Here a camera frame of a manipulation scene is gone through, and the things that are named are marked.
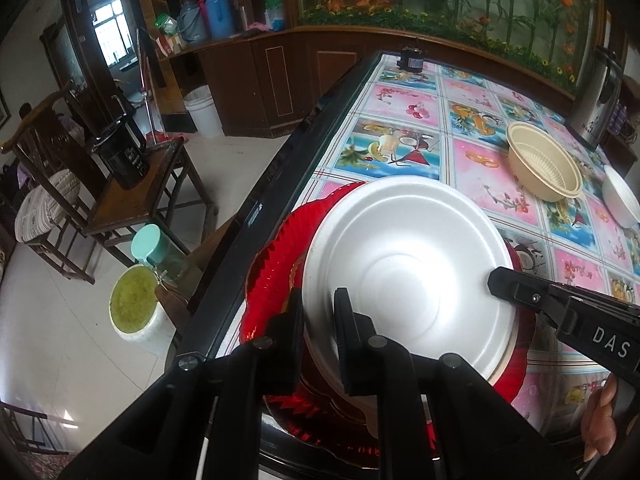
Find wooden side table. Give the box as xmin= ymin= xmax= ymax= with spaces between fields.
xmin=82 ymin=137 xmax=217 ymax=261

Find wooden shelf unit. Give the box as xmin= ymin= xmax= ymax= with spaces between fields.
xmin=600 ymin=75 xmax=640 ymax=176

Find red plate with gold print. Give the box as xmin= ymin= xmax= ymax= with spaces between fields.
xmin=239 ymin=182 xmax=538 ymax=468

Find person's right hand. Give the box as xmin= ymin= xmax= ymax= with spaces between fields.
xmin=580 ymin=372 xmax=621 ymax=463

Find mop pole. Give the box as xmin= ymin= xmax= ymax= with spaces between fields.
xmin=136 ymin=27 xmax=168 ymax=148

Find stainless steel thermos kettle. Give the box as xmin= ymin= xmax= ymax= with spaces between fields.
xmin=565 ymin=46 xmax=623 ymax=152

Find grey-blue thermos jug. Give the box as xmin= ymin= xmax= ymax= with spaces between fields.
xmin=178 ymin=0 xmax=208 ymax=43

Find small black device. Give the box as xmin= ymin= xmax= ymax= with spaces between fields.
xmin=396 ymin=47 xmax=426 ymax=72

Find blue thermos jug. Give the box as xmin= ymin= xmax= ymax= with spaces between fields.
xmin=206 ymin=0 xmax=237 ymax=39

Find bamboo flower glass panel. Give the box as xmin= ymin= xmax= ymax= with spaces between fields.
xmin=295 ymin=0 xmax=618 ymax=96

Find white tub yellow-green contents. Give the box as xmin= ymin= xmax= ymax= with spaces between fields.
xmin=108 ymin=265 xmax=177 ymax=358

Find white bucket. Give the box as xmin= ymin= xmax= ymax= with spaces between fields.
xmin=183 ymin=85 xmax=225 ymax=140

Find wooden stool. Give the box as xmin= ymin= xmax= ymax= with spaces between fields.
xmin=157 ymin=212 xmax=241 ymax=331

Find teal lid jar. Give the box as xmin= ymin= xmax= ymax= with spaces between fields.
xmin=131 ymin=224 xmax=190 ymax=288

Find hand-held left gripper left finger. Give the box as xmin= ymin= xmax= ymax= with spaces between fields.
xmin=60 ymin=287 xmax=305 ymax=480

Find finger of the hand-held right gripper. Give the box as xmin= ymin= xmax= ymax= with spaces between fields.
xmin=487 ymin=266 xmax=576 ymax=328

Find green packet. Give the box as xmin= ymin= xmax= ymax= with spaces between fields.
xmin=154 ymin=12 xmax=180 ymax=41

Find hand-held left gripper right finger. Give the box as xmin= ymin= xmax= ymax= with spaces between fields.
xmin=334 ymin=287 xmax=576 ymax=480

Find dark wooden chair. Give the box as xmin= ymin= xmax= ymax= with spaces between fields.
xmin=0 ymin=80 xmax=98 ymax=286

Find black framed table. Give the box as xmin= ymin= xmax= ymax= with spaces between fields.
xmin=165 ymin=50 xmax=640 ymax=480

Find printed fruit tablecloth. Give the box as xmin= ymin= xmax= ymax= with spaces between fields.
xmin=215 ymin=55 xmax=640 ymax=441

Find striped seat cushion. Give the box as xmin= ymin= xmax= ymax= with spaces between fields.
xmin=14 ymin=169 xmax=82 ymax=244

